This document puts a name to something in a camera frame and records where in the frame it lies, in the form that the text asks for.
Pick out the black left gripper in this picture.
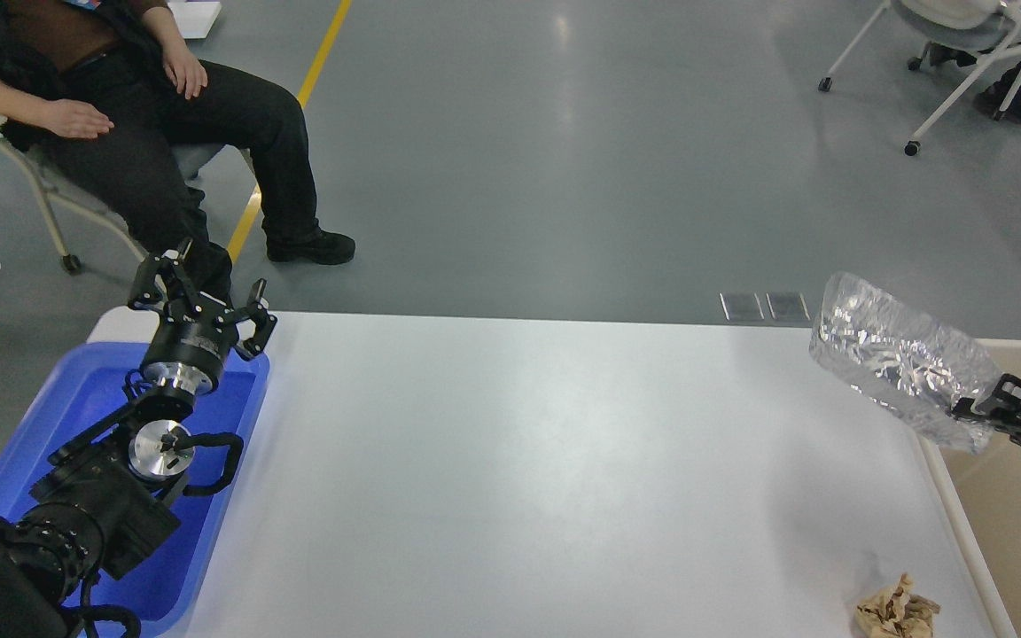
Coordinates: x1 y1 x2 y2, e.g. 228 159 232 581
127 252 278 396

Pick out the aluminium foil bag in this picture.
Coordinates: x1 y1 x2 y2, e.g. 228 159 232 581
807 272 1002 454

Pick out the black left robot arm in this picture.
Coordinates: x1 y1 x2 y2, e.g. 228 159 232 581
0 249 278 637

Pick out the crumpled brown paper ball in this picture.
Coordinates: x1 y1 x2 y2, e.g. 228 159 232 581
853 572 941 637

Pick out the seated person in black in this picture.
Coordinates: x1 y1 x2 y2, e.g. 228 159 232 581
0 1 355 301

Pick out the metal floor plate right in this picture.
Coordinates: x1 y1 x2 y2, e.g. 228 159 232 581
765 292 810 324

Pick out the metal floor plate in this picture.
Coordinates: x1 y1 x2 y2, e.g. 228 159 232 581
765 292 810 324
720 293 766 323

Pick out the blue plastic tray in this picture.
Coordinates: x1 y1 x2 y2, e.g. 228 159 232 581
0 342 270 637

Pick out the white box on floor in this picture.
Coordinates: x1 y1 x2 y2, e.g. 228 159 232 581
168 1 222 40

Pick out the metal floor plate left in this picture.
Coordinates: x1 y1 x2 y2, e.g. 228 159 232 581
720 293 766 323

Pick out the white rolling chair right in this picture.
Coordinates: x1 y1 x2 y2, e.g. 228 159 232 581
817 1 1021 157

